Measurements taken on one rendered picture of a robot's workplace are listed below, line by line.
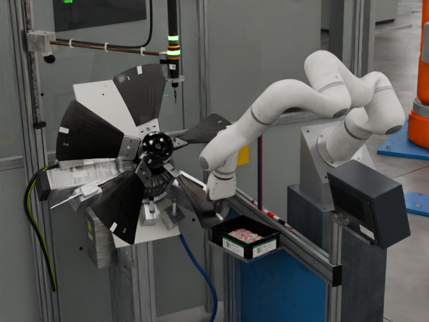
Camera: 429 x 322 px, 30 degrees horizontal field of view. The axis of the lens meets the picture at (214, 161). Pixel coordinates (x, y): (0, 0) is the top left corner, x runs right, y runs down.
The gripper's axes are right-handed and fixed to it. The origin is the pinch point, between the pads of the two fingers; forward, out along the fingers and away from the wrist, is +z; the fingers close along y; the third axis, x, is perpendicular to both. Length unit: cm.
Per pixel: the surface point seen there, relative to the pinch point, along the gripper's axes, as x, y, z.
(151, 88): -42, 12, -28
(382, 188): 52, -26, -41
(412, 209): -109, -209, 134
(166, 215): -14.4, 13.9, 12.3
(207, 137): -22.9, -4.1, -14.8
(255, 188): -75, -62, 60
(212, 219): 3.8, 3.8, 1.9
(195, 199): -2.9, 8.3, -3.0
